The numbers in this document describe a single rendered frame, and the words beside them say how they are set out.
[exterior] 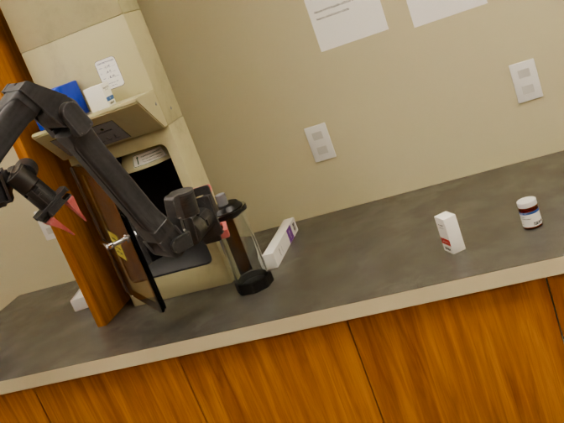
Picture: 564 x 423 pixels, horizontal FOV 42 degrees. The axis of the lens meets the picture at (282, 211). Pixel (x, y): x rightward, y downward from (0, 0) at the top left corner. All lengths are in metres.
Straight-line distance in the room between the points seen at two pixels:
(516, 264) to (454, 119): 0.75
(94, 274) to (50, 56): 0.61
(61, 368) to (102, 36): 0.86
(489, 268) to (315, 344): 0.45
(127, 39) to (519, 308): 1.15
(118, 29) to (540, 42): 1.15
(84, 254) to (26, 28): 0.63
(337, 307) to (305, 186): 0.76
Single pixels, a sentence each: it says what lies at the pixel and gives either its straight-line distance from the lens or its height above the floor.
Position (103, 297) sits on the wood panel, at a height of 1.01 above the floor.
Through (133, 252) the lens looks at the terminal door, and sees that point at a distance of 1.88.
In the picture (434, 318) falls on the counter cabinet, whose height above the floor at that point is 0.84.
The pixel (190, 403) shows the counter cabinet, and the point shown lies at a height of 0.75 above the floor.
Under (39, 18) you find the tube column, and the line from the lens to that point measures 2.07.
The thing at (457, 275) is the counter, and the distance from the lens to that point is 1.66.
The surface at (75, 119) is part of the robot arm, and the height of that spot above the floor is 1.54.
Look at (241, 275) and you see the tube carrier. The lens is 1.93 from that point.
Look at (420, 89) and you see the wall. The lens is 2.25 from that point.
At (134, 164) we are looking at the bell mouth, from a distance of 2.06.
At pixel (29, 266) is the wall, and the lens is 2.89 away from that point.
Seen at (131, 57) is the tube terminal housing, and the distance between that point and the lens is 1.97.
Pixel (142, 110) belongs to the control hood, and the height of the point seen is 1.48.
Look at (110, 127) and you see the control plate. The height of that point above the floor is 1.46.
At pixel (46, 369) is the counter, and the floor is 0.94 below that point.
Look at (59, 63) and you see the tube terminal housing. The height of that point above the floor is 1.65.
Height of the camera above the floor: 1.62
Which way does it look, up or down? 15 degrees down
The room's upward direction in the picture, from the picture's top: 21 degrees counter-clockwise
